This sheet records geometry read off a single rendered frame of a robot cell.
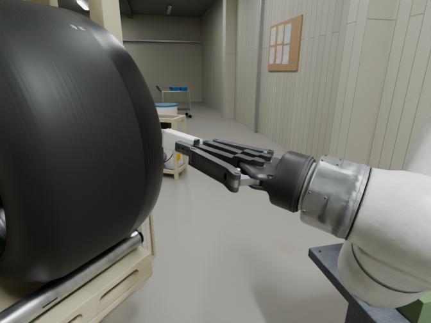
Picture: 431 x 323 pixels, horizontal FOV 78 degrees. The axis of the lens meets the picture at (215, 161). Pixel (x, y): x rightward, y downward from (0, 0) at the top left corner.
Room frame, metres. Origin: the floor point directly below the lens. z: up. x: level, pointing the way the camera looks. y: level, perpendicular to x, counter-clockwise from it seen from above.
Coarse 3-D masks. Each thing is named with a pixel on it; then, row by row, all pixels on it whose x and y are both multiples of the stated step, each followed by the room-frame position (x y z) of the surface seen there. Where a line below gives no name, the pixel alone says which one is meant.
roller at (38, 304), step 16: (128, 240) 0.59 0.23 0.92; (96, 256) 0.52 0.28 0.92; (112, 256) 0.54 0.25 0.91; (80, 272) 0.48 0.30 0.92; (96, 272) 0.50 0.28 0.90; (48, 288) 0.43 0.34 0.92; (64, 288) 0.44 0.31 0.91; (16, 304) 0.39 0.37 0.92; (32, 304) 0.39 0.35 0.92; (48, 304) 0.41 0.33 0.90; (0, 320) 0.35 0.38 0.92; (16, 320) 0.36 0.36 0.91
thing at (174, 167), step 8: (160, 120) 3.27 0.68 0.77; (168, 120) 3.24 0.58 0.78; (176, 120) 3.27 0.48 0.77; (184, 120) 3.50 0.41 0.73; (184, 128) 3.50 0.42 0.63; (176, 160) 3.21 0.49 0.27; (184, 160) 3.50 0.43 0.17; (168, 168) 3.30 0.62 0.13; (176, 168) 3.21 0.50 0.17; (184, 168) 3.44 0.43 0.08; (176, 176) 3.21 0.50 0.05
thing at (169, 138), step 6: (162, 132) 0.42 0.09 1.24; (168, 132) 0.42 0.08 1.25; (174, 132) 0.42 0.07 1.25; (162, 138) 0.42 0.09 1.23; (168, 138) 0.42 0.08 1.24; (174, 138) 0.41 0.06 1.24; (180, 138) 0.40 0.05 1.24; (186, 138) 0.40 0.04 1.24; (192, 138) 0.40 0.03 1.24; (162, 144) 0.42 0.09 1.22; (168, 144) 0.42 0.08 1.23; (174, 144) 0.41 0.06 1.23; (192, 144) 0.39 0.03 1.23; (174, 150) 0.41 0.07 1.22
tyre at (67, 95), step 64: (0, 0) 0.48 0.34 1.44; (0, 64) 0.38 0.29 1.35; (64, 64) 0.43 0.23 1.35; (128, 64) 0.54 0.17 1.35; (0, 128) 0.35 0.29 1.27; (64, 128) 0.38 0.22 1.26; (128, 128) 0.47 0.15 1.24; (0, 192) 0.36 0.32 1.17; (64, 192) 0.36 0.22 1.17; (128, 192) 0.45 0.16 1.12; (0, 256) 0.43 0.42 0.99; (64, 256) 0.37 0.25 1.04
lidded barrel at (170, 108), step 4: (156, 104) 5.85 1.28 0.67; (160, 104) 5.85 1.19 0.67; (164, 104) 5.85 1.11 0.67; (168, 104) 5.85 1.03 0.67; (172, 104) 5.86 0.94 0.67; (176, 104) 5.93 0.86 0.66; (156, 108) 5.77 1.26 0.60; (160, 108) 5.73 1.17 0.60; (164, 108) 5.72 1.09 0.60; (168, 108) 5.74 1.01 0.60; (172, 108) 5.79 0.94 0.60; (176, 108) 5.93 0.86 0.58; (160, 112) 5.73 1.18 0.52; (164, 112) 5.72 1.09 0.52; (168, 112) 5.74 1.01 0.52; (172, 112) 5.79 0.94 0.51; (176, 112) 5.93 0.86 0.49; (176, 124) 5.95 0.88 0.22; (176, 128) 5.95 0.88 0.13
